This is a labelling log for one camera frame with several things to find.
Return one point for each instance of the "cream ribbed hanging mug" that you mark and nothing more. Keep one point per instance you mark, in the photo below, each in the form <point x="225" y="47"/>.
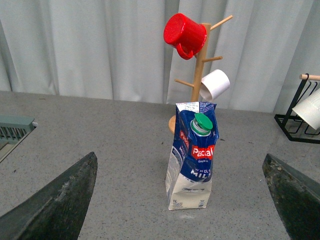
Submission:
<point x="309" y="110"/>

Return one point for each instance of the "red mug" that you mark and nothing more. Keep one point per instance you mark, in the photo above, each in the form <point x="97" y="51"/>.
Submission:
<point x="185" y="35"/>

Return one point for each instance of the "small white cup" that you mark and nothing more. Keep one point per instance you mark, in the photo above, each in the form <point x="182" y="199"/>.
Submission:
<point x="213" y="85"/>

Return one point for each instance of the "blue white milk carton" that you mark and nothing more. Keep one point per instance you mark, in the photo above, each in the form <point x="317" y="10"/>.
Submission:
<point x="188" y="179"/>

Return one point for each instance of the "wooden mug tree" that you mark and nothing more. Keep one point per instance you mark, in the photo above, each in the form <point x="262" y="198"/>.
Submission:
<point x="201" y="59"/>

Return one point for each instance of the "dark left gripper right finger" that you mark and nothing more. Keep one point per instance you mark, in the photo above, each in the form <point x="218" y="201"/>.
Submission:
<point x="296" y="198"/>

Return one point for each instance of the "black wire mug rack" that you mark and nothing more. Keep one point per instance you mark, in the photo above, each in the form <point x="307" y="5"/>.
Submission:
<point x="293" y="126"/>

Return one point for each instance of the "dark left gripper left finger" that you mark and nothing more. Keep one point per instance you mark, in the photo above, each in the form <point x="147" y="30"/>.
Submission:
<point x="58" y="210"/>

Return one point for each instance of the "grey green dish rack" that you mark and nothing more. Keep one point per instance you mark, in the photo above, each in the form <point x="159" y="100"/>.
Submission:
<point x="13" y="130"/>

